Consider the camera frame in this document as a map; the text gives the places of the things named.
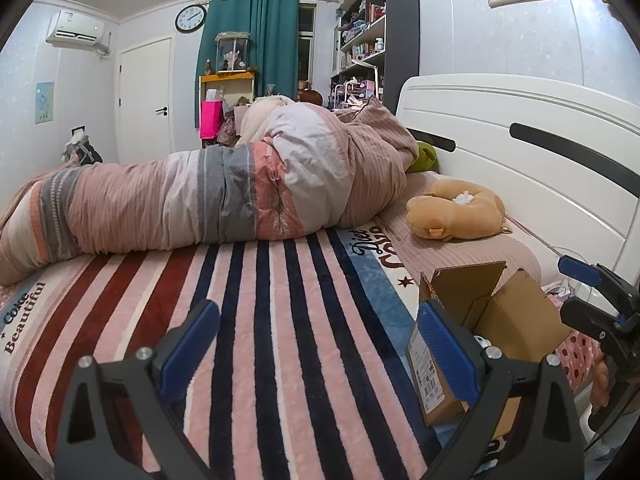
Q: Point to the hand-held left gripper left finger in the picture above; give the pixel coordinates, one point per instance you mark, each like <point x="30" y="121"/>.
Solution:
<point x="192" y="355"/>

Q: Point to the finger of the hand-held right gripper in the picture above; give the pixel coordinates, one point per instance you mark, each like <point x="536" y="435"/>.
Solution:
<point x="582" y="312"/>
<point x="577" y="266"/>

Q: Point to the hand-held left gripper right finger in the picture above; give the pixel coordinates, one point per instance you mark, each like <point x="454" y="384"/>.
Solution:
<point x="445" y="355"/>

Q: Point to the brown cardboard box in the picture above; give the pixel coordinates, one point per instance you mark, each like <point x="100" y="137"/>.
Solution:
<point x="510" y="315"/>

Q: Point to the person's right hand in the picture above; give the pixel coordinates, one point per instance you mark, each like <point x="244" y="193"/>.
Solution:
<point x="600" y="385"/>

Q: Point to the pink polka dot cloth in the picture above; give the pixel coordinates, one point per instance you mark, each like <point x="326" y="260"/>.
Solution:
<point x="577" y="355"/>

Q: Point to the striped plush blanket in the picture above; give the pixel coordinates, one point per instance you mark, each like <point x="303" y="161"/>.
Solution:
<point x="280" y="300"/>

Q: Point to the tan plush toy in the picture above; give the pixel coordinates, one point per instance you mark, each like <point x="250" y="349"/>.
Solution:
<point x="480" y="210"/>

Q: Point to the pink and grey duvet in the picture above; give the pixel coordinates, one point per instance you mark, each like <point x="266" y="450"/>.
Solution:
<point x="200" y="190"/>

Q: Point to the white bed headboard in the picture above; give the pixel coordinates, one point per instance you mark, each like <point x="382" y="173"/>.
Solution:
<point x="500" y="110"/>

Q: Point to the green plush toy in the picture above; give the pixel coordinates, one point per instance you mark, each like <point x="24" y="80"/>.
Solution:
<point x="425" y="157"/>

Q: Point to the pink gift bag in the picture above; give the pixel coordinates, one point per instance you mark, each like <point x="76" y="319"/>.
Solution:
<point x="211" y="120"/>

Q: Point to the cream blanket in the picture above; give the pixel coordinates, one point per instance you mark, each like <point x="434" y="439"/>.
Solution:
<point x="260" y="115"/>

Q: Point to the white door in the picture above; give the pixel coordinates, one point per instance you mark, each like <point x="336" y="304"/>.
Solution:
<point x="145" y="95"/>

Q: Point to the yellow shelf unit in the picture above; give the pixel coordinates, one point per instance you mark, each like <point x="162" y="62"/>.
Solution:
<point x="227" y="78"/>

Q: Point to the dark bookshelf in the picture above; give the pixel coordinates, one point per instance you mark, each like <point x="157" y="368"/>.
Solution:
<point x="402" y="25"/>

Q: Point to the glass display case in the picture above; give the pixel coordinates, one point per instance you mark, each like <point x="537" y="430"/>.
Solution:
<point x="232" y="52"/>

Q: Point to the teal curtain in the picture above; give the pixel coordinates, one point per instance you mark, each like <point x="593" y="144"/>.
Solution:
<point x="270" y="40"/>

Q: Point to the window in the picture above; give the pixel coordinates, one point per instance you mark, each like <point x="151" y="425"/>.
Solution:
<point x="307" y="50"/>

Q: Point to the white air conditioner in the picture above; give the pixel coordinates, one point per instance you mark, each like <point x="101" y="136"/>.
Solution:
<point x="75" y="27"/>

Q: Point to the small blue wall poster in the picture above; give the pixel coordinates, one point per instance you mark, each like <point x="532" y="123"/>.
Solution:
<point x="44" y="102"/>

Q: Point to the round wall clock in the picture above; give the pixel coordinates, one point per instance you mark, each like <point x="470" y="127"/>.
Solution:
<point x="190" y="18"/>

